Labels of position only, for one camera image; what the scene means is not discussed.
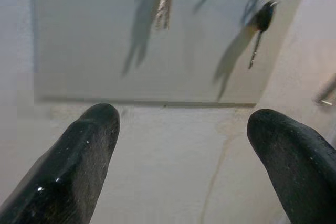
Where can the black head car key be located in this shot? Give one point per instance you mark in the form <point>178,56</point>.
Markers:
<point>263,19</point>

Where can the white key holder board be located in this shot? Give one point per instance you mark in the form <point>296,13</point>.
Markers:
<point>92,51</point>

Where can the silver key bunch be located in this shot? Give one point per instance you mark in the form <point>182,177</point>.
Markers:
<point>165,1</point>

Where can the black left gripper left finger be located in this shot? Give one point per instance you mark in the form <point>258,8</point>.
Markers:
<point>71,161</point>

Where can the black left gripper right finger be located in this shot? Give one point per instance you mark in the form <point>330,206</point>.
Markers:
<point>296,161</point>

